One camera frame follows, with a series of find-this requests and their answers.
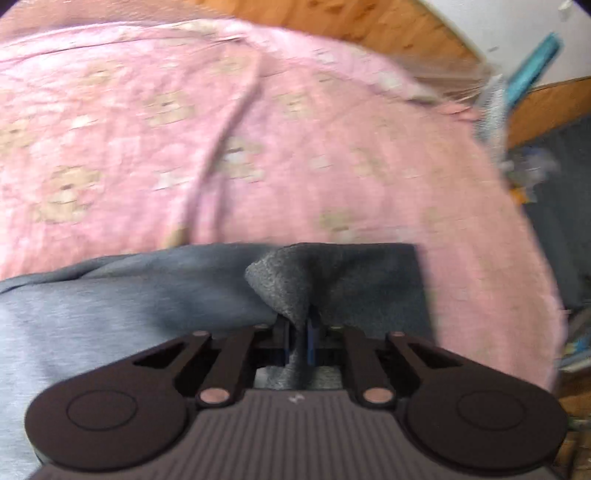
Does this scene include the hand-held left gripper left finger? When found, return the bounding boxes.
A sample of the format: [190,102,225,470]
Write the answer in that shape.
[131,318,291,410]

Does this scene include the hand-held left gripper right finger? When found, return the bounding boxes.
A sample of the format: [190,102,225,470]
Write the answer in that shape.
[305,308,462,408]

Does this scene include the grey pants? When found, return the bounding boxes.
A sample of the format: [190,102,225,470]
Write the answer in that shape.
[0,242,435,468]

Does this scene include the pink printed bedsheet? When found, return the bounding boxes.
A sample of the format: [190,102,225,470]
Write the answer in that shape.
[0,18,570,394]

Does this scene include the clear plastic bags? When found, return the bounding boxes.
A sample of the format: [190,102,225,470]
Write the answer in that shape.
[504,147,560,204]

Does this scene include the grey patterned cloth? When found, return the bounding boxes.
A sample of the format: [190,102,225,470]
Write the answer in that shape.
[475,76,512,160]

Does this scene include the teal flat object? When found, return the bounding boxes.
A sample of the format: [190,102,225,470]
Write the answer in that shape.
[507,33,565,106]

